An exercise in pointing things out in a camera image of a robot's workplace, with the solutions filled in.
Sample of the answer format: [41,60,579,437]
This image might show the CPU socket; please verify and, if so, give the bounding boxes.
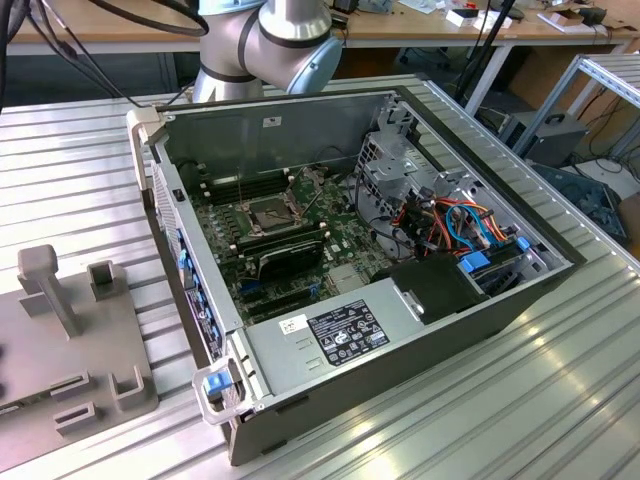
[243,195,307,237]

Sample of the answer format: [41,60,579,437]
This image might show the green motherboard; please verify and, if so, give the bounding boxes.
[189,167,419,326]

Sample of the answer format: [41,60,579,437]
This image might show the black graphics card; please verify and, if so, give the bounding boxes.
[244,238,325,282]

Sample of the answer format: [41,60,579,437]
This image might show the RAM slot white latches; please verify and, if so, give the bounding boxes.
[200,168,291,187]
[203,178,294,198]
[228,222,326,250]

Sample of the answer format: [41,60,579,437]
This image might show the silver chipset heatsink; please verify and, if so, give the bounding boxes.
[327,264,365,294]

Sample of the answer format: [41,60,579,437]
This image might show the black expansion slot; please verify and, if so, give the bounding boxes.
[245,287,311,310]
[249,299,301,324]

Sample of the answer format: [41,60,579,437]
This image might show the metal drive cage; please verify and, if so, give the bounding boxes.
[355,130,484,221]

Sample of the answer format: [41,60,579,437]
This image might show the black fan shroud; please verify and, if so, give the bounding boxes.
[372,252,490,326]

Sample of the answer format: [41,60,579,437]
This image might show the silver power supply unit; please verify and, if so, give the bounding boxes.
[243,278,426,401]

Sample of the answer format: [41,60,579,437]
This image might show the grey PC case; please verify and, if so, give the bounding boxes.
[124,84,589,469]

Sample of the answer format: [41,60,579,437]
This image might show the blue disk carrier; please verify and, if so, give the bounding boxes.
[457,251,495,275]

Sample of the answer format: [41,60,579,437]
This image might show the blue case latch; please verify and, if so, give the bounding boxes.
[206,373,232,401]

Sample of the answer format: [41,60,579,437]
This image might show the black chair base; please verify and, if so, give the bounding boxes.
[397,47,451,72]

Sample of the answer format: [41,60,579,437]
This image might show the white desk leg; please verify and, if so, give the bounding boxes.
[464,43,516,117]

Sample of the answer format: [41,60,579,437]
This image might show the dark blue crate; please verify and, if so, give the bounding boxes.
[529,162,626,246]

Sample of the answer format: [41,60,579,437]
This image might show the white cardboard box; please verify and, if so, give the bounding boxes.
[444,8,480,30]

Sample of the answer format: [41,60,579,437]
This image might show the black stand pole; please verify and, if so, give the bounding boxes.
[452,0,519,109]

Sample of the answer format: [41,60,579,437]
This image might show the grey parts rack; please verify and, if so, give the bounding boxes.
[0,243,161,446]

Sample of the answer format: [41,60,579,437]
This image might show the wooden desk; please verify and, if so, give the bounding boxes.
[0,0,640,57]

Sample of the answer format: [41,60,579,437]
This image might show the brown cardboard box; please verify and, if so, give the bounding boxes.
[617,193,640,247]

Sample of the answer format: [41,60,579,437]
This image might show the open cardboard box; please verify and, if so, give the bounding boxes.
[537,4,584,35]

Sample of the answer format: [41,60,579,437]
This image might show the green RAM stick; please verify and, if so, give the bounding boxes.
[0,389,54,416]

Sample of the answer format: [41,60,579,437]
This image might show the blue data wire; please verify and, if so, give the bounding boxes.
[443,203,491,251]

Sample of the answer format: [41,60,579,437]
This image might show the orange wire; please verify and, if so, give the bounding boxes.
[419,197,509,246]

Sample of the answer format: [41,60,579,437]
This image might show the clear plastic case handle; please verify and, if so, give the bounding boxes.
[192,355,255,426]

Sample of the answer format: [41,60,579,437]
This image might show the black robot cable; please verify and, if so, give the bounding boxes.
[0,0,211,101]

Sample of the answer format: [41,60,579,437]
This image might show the grey case with handle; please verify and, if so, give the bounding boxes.
[499,110,590,167]

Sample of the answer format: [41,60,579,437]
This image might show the aluminium profile frame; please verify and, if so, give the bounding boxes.
[514,53,640,161]

